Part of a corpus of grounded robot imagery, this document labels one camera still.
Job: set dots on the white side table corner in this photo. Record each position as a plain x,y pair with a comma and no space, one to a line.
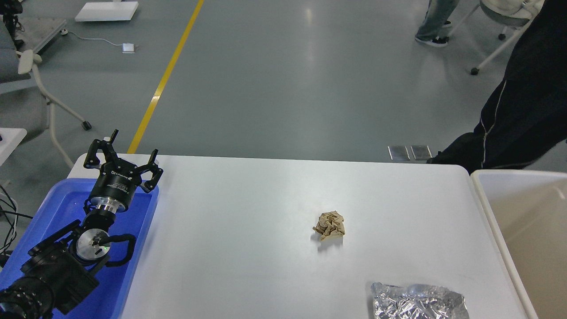
10,139

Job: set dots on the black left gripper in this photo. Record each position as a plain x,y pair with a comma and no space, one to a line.
115,182

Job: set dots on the beige plastic bin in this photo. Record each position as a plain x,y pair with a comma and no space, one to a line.
527,214

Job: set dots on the crumpled aluminium foil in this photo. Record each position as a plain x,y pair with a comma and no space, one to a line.
417,301

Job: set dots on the metal floor plate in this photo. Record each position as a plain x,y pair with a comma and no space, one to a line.
421,152
398,153

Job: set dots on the blue plastic tray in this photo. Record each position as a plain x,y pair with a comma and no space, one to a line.
64,204

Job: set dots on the right metal floor plate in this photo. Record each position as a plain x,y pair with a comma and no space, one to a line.
421,152

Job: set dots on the white flat board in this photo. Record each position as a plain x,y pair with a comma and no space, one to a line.
107,11

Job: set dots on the person in black tracksuit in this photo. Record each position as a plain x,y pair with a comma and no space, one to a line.
525,116

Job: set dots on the white power adapter with cable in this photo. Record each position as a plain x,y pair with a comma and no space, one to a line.
124,47

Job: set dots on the left metal floor plate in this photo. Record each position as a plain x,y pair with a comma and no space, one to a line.
398,153

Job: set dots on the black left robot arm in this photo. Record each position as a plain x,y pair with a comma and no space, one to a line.
60,273

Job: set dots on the crumpled brown paper ball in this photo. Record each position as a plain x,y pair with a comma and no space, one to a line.
330,225

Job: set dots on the metal platform top left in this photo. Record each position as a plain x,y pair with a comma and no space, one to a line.
37,33

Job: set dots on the person in jeans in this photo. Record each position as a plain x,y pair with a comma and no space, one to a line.
435,19

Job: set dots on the white chair with wheels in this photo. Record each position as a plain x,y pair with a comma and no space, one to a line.
514,15

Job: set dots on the grey office chair left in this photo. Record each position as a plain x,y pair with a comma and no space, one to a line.
27,107

